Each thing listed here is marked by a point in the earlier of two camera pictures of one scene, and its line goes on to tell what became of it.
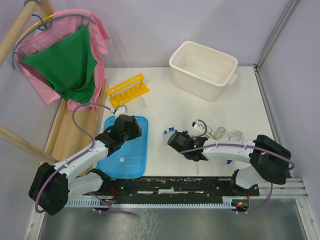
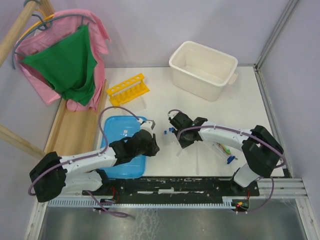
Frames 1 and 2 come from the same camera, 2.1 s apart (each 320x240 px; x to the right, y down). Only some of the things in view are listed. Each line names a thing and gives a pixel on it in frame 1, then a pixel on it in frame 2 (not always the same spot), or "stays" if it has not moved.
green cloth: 69,66 stays
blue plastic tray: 129,161 stays
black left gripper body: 134,132 → 149,150
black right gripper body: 186,135 → 184,141
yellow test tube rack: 127,90 stays
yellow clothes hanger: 39,23 stays
